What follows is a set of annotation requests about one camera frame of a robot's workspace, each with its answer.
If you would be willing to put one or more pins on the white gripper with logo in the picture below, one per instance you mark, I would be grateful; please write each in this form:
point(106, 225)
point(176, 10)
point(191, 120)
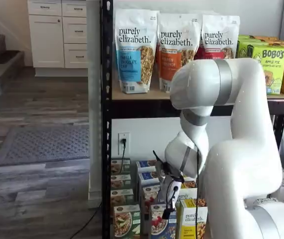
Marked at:
point(175, 184)

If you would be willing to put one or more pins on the granola bag red label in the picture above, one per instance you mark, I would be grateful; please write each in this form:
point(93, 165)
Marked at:
point(218, 37)

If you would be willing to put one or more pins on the yellow purely elizabeth box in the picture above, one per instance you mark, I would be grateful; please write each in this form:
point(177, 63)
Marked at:
point(194, 224)
point(187, 195)

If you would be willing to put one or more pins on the granola bag blue label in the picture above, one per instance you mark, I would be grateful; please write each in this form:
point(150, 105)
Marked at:
point(134, 49)

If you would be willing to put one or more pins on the granola bag orange label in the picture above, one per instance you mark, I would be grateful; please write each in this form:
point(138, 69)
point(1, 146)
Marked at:
point(171, 37)

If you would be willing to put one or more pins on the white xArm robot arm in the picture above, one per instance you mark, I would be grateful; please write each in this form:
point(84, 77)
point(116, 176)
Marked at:
point(243, 174)

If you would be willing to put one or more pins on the grey floor mat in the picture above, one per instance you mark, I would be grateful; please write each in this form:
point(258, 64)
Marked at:
point(44, 144)

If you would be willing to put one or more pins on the white kitchen cabinet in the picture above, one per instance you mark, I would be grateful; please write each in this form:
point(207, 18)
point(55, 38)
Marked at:
point(47, 39)

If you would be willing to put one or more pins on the green granola box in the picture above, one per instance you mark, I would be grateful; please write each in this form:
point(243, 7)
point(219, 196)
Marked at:
point(126, 221)
point(120, 181)
point(122, 196)
point(120, 166)

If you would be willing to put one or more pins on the white wall outlet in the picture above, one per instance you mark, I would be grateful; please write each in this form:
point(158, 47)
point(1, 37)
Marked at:
point(126, 149)

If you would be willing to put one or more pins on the green Bobo's apple pie box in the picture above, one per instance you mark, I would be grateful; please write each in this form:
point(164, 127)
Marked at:
point(273, 64)

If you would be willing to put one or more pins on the black metal shelf rack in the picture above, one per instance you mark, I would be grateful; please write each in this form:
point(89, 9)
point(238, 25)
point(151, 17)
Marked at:
point(106, 112)

